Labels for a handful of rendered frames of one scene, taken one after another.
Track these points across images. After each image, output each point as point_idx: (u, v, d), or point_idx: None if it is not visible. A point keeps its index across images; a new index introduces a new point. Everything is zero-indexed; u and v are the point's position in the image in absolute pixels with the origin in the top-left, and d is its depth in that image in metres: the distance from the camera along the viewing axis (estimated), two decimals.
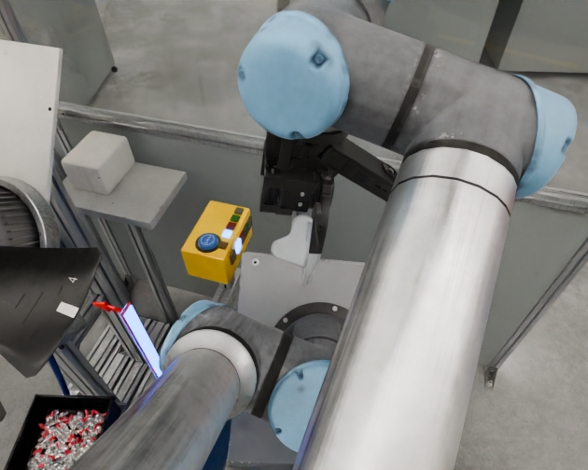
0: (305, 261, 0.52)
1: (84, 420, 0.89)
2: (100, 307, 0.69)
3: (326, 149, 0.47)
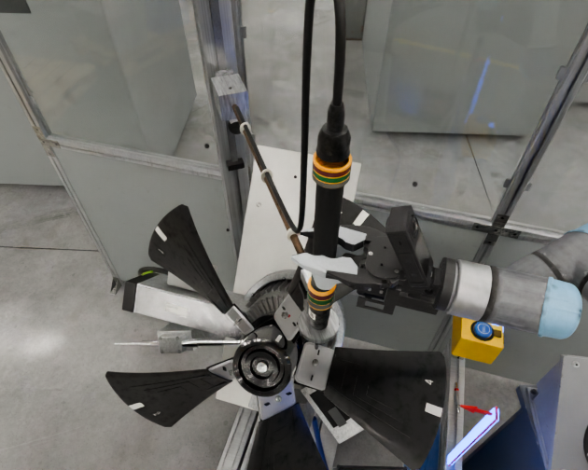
0: None
1: None
2: (467, 409, 0.82)
3: None
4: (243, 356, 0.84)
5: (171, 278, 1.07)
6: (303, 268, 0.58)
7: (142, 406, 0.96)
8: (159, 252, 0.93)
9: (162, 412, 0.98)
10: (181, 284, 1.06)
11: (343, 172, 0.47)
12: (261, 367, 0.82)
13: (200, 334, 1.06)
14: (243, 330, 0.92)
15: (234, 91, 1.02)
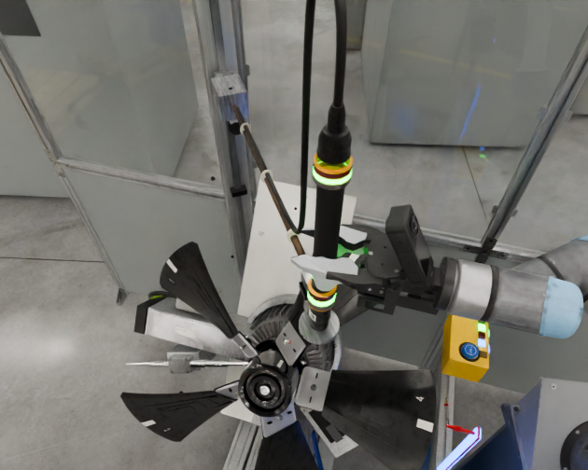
0: None
1: None
2: (453, 429, 0.90)
3: None
4: (247, 380, 0.92)
5: (179, 302, 1.14)
6: (303, 269, 0.58)
7: (153, 422, 1.04)
8: (170, 281, 1.01)
9: (173, 429, 1.06)
10: (189, 308, 1.14)
11: (344, 173, 0.47)
12: (264, 391, 0.90)
13: (206, 354, 1.14)
14: (247, 353, 1.00)
15: (234, 92, 1.02)
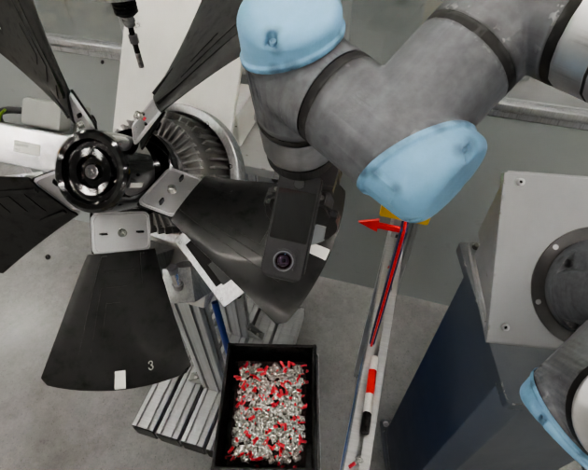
0: None
1: (285, 370, 0.80)
2: (368, 226, 0.60)
3: None
4: (70, 156, 0.62)
5: (25, 114, 0.85)
6: None
7: None
8: None
9: None
10: (37, 121, 0.85)
11: None
12: (90, 171, 0.61)
13: None
14: None
15: None
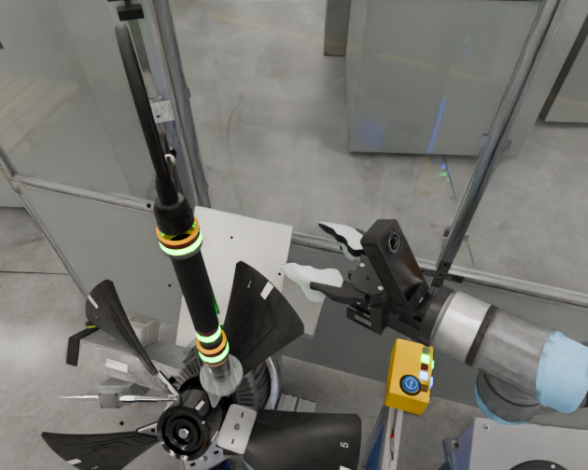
0: None
1: None
2: None
3: (420, 291, 0.53)
4: (185, 412, 0.87)
5: None
6: (290, 278, 0.57)
7: (95, 307, 0.94)
8: (247, 281, 0.89)
9: (98, 320, 0.98)
10: None
11: (187, 244, 0.43)
12: (182, 435, 0.87)
13: (140, 387, 1.11)
14: None
15: (161, 120, 0.99)
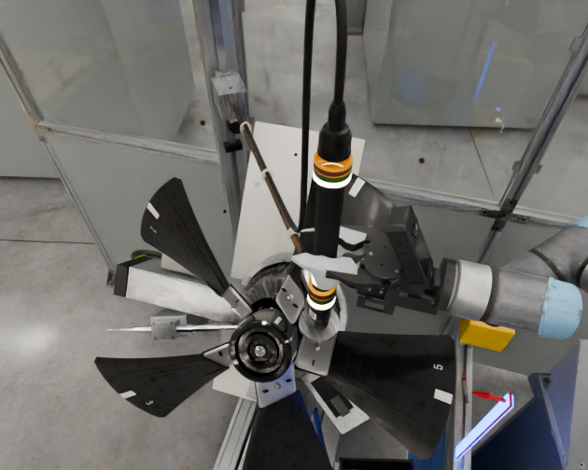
0: None
1: None
2: (479, 395, 0.77)
3: None
4: (262, 327, 0.77)
5: (164, 261, 1.01)
6: (303, 268, 0.58)
7: (156, 216, 0.84)
8: None
9: (157, 235, 0.88)
10: (175, 268, 1.01)
11: (344, 172, 0.47)
12: (259, 352, 0.77)
13: (195, 320, 1.01)
14: (280, 299, 0.84)
15: (234, 91, 1.02)
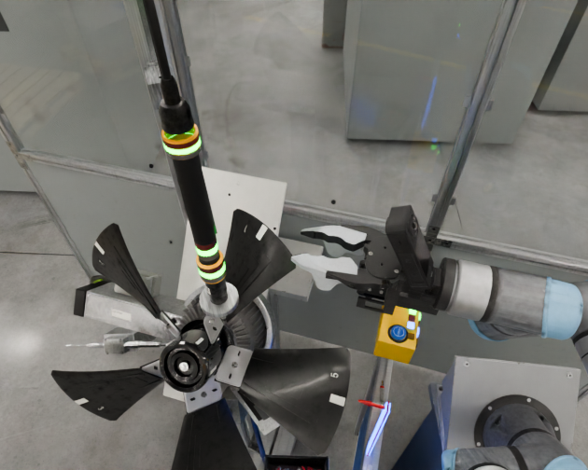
0: None
1: None
2: (364, 403, 0.93)
3: None
4: (186, 347, 0.94)
5: (118, 285, 1.18)
6: (303, 269, 0.58)
7: (102, 253, 1.01)
8: (244, 226, 0.96)
9: (105, 267, 1.04)
10: (126, 292, 1.17)
11: (188, 144, 0.50)
12: (183, 367, 0.94)
13: (143, 337, 1.17)
14: (206, 322, 1.01)
15: None
